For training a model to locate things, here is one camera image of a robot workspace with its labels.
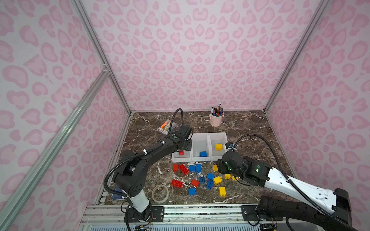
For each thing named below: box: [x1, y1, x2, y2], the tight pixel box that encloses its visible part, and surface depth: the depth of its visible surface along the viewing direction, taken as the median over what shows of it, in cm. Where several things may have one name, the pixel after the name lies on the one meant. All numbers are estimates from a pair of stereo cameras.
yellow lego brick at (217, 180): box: [213, 176, 223, 185], surface depth 84 cm
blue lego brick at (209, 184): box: [206, 179, 214, 191], surface depth 84 cm
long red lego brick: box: [178, 163, 189, 176], surface depth 88 cm
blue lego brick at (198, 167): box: [195, 163, 202, 173], surface depth 92 cm
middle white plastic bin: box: [190, 132, 213, 163], surface depth 95 cm
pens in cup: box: [211, 102, 224, 117], surface depth 106 cm
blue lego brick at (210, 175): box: [206, 172, 215, 180], surface depth 87 cm
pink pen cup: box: [209, 111, 225, 128], surface depth 111 cm
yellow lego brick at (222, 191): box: [219, 186, 226, 197], surface depth 80 cm
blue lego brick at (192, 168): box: [188, 165, 197, 172], surface depth 90 cm
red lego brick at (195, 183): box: [190, 179, 200, 188], surface depth 85 cm
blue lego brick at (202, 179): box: [199, 176, 206, 184], surface depth 86 cm
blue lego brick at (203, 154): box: [199, 151, 208, 157], surface depth 95 cm
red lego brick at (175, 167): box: [172, 163, 179, 172], surface depth 90 cm
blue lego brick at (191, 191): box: [187, 187, 197, 196], surface depth 82 cm
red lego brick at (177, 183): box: [170, 179, 184, 189], surface depth 84 cm
